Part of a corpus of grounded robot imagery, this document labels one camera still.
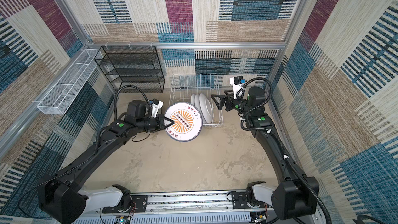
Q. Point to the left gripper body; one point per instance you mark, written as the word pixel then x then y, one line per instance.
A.
pixel 156 124

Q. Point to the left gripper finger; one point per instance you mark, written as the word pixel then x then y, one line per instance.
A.
pixel 168 124
pixel 168 120

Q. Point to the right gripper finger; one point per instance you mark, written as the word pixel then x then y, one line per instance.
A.
pixel 219 96
pixel 220 104

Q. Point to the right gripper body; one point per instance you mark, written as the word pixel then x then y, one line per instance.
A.
pixel 239 104

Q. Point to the white round plate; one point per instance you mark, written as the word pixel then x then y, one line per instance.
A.
pixel 187 119
pixel 206 108
pixel 192 99
pixel 197 103

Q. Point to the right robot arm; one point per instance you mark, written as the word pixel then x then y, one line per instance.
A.
pixel 296 194

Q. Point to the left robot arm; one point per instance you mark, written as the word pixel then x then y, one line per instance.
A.
pixel 61 196

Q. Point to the black mesh shelf rack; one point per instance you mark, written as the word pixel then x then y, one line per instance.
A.
pixel 138 66

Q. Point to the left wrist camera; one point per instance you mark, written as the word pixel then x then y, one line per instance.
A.
pixel 156 106

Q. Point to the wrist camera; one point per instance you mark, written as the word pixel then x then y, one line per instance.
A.
pixel 156 106
pixel 238 86

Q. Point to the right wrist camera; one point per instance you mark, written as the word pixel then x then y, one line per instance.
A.
pixel 238 86

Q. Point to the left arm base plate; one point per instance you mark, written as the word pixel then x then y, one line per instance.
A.
pixel 140 203

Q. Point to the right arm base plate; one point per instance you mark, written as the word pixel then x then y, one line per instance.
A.
pixel 241 200

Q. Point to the white mesh wall basket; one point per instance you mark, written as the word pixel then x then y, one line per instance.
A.
pixel 61 96

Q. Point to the aluminium mounting rail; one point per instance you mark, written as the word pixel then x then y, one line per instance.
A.
pixel 194 207

